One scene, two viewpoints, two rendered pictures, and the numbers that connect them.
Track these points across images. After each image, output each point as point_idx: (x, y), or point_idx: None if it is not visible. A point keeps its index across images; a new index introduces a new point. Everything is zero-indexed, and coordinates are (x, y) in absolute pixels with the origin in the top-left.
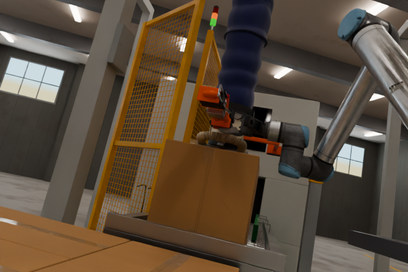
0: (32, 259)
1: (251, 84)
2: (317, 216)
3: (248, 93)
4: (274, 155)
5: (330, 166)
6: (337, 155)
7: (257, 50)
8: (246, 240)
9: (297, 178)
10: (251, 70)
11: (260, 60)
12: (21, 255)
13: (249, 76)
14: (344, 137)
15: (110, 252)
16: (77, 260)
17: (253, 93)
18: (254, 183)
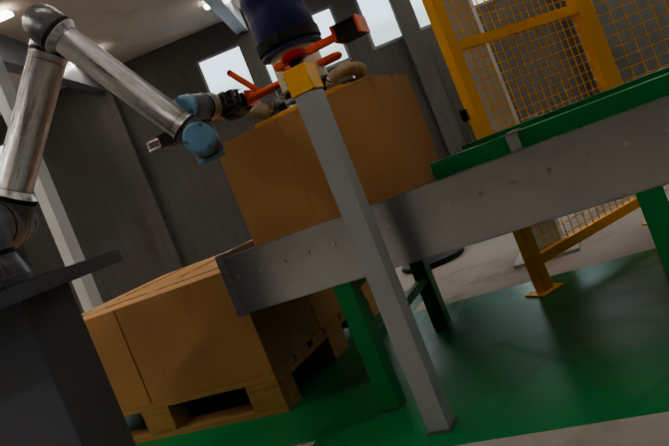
0: (202, 268)
1: (247, 9)
2: (319, 159)
3: (252, 24)
4: (354, 36)
5: (177, 140)
6: (163, 127)
7: None
8: (310, 223)
9: (207, 161)
10: None
11: None
12: (206, 266)
13: (240, 4)
14: (139, 112)
15: None
16: (208, 267)
17: (259, 10)
18: (227, 176)
